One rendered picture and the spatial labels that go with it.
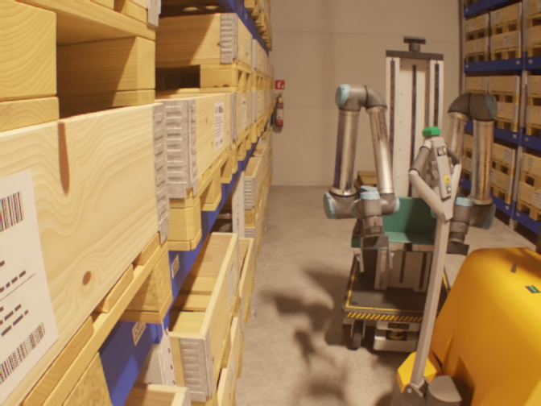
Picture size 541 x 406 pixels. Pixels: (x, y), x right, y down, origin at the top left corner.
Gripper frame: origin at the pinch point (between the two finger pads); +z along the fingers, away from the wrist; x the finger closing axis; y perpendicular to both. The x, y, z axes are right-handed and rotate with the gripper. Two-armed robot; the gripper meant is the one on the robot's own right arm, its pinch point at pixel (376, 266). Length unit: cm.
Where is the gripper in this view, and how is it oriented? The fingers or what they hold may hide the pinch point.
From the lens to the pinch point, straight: 201.4
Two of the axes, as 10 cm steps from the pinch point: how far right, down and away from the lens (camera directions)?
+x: -9.9, 0.9, 1.2
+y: 1.3, 1.5, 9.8
